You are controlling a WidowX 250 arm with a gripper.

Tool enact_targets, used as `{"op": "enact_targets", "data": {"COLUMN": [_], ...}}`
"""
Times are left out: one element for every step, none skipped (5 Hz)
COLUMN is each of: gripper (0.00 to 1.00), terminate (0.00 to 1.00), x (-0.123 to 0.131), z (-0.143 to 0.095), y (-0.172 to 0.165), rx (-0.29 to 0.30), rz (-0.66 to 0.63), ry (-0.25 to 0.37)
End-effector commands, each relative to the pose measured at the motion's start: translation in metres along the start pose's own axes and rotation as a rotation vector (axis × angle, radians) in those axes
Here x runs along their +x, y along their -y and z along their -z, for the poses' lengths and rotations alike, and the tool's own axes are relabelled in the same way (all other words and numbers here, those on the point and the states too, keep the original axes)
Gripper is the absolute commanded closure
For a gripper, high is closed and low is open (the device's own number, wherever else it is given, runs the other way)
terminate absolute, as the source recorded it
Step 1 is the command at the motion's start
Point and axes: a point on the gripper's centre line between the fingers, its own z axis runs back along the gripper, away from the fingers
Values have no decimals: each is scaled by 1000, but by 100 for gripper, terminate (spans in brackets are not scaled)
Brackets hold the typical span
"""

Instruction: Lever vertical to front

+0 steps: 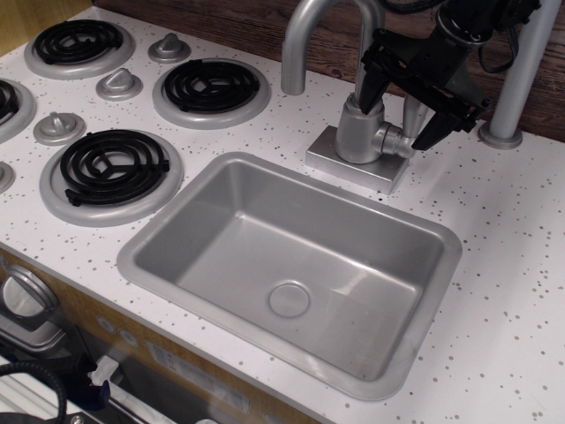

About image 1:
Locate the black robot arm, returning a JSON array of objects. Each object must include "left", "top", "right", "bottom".
[{"left": 359, "top": 1, "right": 541, "bottom": 150}]

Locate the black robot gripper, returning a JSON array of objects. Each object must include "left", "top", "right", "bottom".
[{"left": 358, "top": 17, "right": 491, "bottom": 150}]

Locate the blue clamp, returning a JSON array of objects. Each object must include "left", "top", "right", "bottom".
[{"left": 77, "top": 381, "right": 110, "bottom": 411}]

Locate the black cable lower left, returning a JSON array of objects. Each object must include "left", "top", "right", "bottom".
[{"left": 0, "top": 360, "right": 67, "bottom": 424}]

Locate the grey plastic sink basin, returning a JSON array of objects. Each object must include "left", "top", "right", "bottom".
[{"left": 117, "top": 153, "right": 462, "bottom": 401}]

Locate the silver round oven dial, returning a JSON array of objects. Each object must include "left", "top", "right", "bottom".
[{"left": 1, "top": 264, "right": 58, "bottom": 330}]

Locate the grey stove knob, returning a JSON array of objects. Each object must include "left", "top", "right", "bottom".
[
  {"left": 95, "top": 68, "right": 143, "bottom": 102},
  {"left": 147, "top": 33, "right": 192, "bottom": 64},
  {"left": 33, "top": 112, "right": 86, "bottom": 146}
]

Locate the silver toy faucet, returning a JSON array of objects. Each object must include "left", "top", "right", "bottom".
[{"left": 281, "top": 1, "right": 410, "bottom": 194}]

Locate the left edge stove burner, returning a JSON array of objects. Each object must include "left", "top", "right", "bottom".
[{"left": 1, "top": 79, "right": 36, "bottom": 143}]

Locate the grey stove knob lower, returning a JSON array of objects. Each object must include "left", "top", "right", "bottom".
[{"left": 33, "top": 112, "right": 86, "bottom": 146}]

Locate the grey stove knob middle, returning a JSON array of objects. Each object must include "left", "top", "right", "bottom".
[{"left": 95, "top": 68, "right": 143, "bottom": 102}]

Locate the grey vertical support pole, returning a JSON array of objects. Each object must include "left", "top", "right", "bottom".
[{"left": 478, "top": 0, "right": 561, "bottom": 150}]

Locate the grey stove knob top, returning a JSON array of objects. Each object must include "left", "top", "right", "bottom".
[{"left": 147, "top": 33, "right": 192, "bottom": 64}]

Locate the back left stove burner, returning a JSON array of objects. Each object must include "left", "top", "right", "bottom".
[{"left": 24, "top": 19, "right": 135, "bottom": 80}]

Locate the silver faucet lever handle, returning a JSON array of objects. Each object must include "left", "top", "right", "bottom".
[{"left": 373, "top": 95, "right": 428, "bottom": 159}]

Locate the back right stove burner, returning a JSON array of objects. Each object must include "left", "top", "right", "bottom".
[{"left": 152, "top": 58, "right": 271, "bottom": 130}]

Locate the front right stove burner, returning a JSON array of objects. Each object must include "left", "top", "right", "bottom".
[{"left": 40, "top": 130, "right": 184, "bottom": 227}]

